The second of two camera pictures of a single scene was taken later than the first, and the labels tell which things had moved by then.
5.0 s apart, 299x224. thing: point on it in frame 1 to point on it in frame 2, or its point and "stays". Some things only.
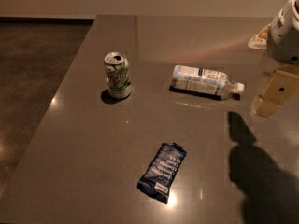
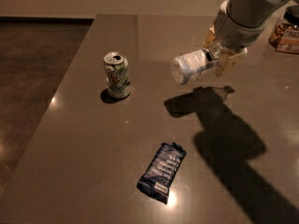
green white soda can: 117,73 stays
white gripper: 285,36 to 234,34
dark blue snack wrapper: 156,181 stays
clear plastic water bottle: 205,81 to 187,66
